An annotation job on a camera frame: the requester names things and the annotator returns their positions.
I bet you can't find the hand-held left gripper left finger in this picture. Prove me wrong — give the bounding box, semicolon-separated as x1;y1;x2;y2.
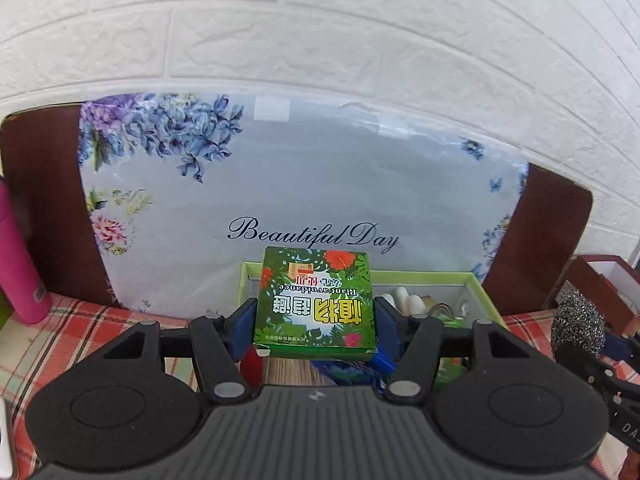
102;297;260;403

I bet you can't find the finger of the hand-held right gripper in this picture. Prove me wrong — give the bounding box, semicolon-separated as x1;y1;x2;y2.
555;340;626;403
602;331;640;367

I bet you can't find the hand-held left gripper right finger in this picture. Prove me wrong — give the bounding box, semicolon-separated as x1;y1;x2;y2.
374;296;532;403

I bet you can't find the white glove pink cuff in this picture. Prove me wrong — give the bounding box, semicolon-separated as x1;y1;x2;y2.
382;285;428;317

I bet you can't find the steel wool scourer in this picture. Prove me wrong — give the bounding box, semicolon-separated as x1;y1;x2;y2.
550;289;607;361

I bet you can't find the green leaf printed box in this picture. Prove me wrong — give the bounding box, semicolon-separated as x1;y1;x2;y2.
252;246;381;361

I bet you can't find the green cardboard storage box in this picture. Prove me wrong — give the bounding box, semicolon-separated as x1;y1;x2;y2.
239;260;507;392

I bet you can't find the red small item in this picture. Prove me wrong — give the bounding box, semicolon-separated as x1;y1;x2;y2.
241;346;267;388

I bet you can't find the small blue box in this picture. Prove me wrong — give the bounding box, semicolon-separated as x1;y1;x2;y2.
309;350;397;388

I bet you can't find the brown open box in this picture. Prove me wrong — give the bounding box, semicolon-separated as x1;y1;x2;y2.
544;255;640;337

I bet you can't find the brown wooden chair back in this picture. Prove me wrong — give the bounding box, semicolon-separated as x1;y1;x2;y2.
0;105;122;307
481;161;594;317

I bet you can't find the floral printed board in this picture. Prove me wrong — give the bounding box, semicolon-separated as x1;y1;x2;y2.
77;91;530;318

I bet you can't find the plaid tablecloth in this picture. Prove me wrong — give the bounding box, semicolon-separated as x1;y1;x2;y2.
0;292;640;480

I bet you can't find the pink bottle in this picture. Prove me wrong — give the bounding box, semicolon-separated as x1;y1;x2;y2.
0;180;52;326

